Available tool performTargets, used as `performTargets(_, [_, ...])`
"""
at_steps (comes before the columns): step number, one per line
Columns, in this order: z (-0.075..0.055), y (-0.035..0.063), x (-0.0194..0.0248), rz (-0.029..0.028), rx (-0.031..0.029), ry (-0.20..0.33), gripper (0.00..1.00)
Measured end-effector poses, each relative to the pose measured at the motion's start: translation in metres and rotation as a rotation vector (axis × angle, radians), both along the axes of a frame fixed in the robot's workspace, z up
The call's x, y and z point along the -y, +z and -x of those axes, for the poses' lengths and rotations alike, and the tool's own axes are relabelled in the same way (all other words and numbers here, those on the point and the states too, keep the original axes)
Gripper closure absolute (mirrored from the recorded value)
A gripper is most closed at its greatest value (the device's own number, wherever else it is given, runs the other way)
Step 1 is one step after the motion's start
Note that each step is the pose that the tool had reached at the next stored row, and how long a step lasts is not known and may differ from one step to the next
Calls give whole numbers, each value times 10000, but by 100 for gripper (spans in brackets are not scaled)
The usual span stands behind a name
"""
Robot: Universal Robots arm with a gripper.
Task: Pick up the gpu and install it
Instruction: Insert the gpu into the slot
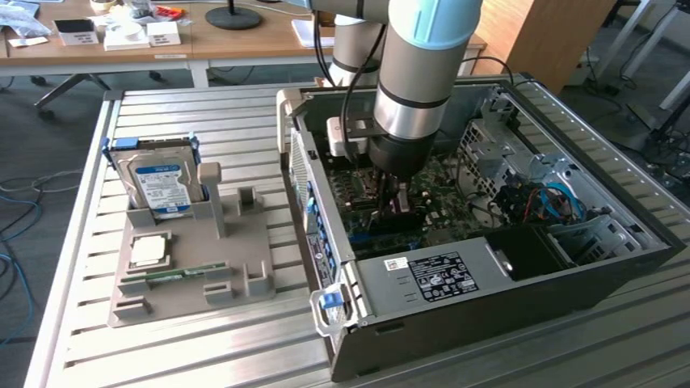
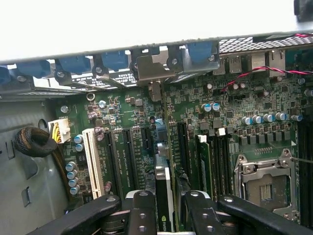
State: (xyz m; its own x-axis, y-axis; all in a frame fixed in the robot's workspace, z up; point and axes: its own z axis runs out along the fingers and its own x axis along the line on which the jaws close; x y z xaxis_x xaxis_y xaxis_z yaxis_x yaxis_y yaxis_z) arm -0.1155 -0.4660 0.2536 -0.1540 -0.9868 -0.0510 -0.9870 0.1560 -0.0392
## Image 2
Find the red and black wire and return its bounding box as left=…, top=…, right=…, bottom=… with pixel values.
left=221, top=65, right=313, bottom=93

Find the black short expansion slot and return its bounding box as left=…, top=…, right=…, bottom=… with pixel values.
left=140, top=126, right=154, bottom=150

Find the grey power supply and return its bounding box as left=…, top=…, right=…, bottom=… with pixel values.
left=0, top=97, right=70, bottom=235

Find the metal CPU socket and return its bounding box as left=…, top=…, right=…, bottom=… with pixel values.
left=233, top=149, right=300, bottom=221

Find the green motherboard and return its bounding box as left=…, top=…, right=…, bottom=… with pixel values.
left=46, top=70, right=313, bottom=228

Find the white expansion slot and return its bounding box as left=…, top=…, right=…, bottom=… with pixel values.
left=82, top=127, right=103, bottom=200

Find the black sleeved power cable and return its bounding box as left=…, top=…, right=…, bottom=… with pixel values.
left=13, top=126, right=74, bottom=199

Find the black open PC case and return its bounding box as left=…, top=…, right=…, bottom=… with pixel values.
left=0, top=29, right=313, bottom=235

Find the blue slot retainer clip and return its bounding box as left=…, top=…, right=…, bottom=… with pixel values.
left=0, top=65, right=12, bottom=85
left=17, top=60, right=51, bottom=79
left=185, top=41, right=215, bottom=71
left=58, top=55, right=91, bottom=74
left=101, top=50, right=130, bottom=72

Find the white power connector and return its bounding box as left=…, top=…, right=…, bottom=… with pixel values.
left=48, top=117, right=72, bottom=145

